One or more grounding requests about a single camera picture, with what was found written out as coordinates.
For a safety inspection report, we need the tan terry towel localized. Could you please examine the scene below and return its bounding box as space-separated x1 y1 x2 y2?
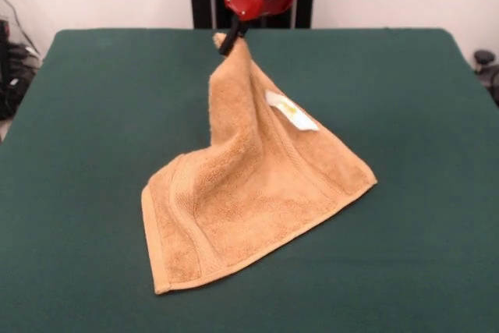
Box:
140 32 378 295

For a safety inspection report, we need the black equipment pile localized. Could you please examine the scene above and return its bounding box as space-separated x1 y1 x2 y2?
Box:
0 19 42 122

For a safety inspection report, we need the thin dark cable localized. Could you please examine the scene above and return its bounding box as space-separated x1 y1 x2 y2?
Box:
0 0 40 55

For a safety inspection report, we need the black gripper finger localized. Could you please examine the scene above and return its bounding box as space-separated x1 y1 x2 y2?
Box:
218 16 242 56
229 20 250 51

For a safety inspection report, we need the dark green table cloth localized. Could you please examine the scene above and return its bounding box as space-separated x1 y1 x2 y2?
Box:
0 27 499 333

